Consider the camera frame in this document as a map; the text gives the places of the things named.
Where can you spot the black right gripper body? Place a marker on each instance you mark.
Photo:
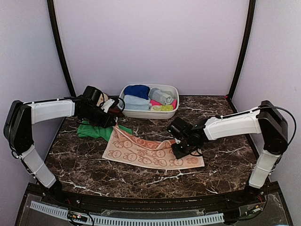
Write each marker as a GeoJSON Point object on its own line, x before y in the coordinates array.
{"type": "Point", "coordinates": [186, 148]}

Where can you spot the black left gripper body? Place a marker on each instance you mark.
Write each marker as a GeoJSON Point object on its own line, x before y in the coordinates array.
{"type": "Point", "coordinates": [91, 116]}

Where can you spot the orange bunny pattern towel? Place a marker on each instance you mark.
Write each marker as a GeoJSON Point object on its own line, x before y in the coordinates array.
{"type": "Point", "coordinates": [126, 148]}

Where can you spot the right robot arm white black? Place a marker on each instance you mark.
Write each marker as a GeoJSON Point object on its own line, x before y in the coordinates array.
{"type": "Point", "coordinates": [265, 119]}

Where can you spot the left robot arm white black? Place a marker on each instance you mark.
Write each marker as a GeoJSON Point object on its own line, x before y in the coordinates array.
{"type": "Point", "coordinates": [22, 116]}

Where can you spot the round beige embroidered cloth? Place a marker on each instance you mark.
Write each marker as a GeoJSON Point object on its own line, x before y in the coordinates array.
{"type": "Point", "coordinates": [103, 98]}

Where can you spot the green microfibre towel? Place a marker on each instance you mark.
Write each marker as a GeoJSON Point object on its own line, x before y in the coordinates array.
{"type": "Point", "coordinates": [87, 130]}

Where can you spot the brown towel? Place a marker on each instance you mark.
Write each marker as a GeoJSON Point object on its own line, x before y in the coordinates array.
{"type": "Point", "coordinates": [116, 112]}

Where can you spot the pink rolled towel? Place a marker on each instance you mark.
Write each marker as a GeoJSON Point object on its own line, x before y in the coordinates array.
{"type": "Point", "coordinates": [173, 104]}

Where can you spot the yellow green rolled towel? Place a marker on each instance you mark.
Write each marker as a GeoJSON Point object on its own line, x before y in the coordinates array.
{"type": "Point", "coordinates": [165, 108]}

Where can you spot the light blue rolled towel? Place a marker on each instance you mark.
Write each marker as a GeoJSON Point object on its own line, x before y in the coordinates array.
{"type": "Point", "coordinates": [136, 103]}

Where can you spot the grey rolled towel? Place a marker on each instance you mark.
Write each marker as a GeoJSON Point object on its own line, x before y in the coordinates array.
{"type": "Point", "coordinates": [160, 96]}

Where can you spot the grey plastic basin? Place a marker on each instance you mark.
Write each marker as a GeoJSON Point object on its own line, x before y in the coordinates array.
{"type": "Point", "coordinates": [149, 114]}

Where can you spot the dark blue rolled towel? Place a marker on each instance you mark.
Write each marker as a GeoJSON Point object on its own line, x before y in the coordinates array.
{"type": "Point", "coordinates": [140, 91]}

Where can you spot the small electronics board with leds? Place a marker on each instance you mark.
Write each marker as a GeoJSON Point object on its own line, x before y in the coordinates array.
{"type": "Point", "coordinates": [76, 217]}

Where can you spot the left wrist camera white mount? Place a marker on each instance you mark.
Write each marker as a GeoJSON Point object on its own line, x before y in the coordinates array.
{"type": "Point", "coordinates": [110, 103]}

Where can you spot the black front table rail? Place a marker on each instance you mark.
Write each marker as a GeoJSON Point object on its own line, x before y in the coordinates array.
{"type": "Point", "coordinates": [271, 198]}

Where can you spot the white slotted cable duct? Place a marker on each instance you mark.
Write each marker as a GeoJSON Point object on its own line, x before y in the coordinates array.
{"type": "Point", "coordinates": [98, 220]}

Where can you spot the left black frame post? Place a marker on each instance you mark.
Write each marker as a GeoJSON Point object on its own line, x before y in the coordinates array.
{"type": "Point", "coordinates": [59, 46]}

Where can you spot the black frame post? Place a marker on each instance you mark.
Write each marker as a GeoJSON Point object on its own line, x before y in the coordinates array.
{"type": "Point", "coordinates": [59, 46]}
{"type": "Point", "coordinates": [243, 49]}

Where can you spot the right black frame post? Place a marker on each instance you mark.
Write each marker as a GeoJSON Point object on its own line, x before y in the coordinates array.
{"type": "Point", "coordinates": [243, 49]}

